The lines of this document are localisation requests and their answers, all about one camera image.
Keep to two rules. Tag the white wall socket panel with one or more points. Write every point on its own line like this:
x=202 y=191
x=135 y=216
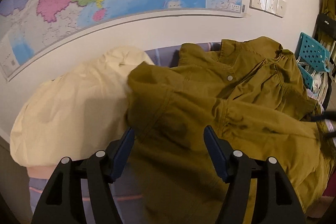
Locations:
x=274 y=7

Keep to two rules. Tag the olive mustard jacket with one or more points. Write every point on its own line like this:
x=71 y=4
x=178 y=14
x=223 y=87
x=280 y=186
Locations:
x=252 y=94

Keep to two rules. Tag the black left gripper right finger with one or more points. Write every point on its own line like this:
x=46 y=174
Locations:
x=259 y=191

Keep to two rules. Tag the cream white duvet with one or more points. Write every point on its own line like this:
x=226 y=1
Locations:
x=77 y=113

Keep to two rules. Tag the purple plaid bed sheet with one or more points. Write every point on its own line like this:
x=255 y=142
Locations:
x=116 y=186

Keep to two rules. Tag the pink blanket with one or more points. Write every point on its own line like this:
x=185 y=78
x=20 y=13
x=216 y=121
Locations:
x=40 y=172

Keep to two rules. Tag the teal perforated plastic basket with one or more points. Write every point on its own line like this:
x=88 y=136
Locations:
x=313 y=58

